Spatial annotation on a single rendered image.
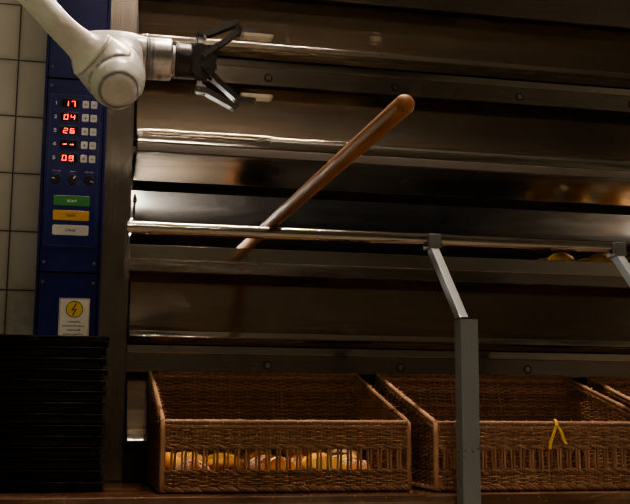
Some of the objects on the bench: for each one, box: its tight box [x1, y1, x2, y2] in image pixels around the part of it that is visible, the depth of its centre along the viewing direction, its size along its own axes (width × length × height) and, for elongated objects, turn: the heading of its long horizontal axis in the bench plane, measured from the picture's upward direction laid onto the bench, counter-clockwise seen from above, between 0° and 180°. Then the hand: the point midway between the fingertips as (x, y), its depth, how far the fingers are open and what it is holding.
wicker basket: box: [374, 373, 630, 492], centre depth 258 cm, size 49×56×28 cm
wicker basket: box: [146, 370, 412, 494], centre depth 248 cm, size 49×56×28 cm
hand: (266, 67), depth 228 cm, fingers open, 13 cm apart
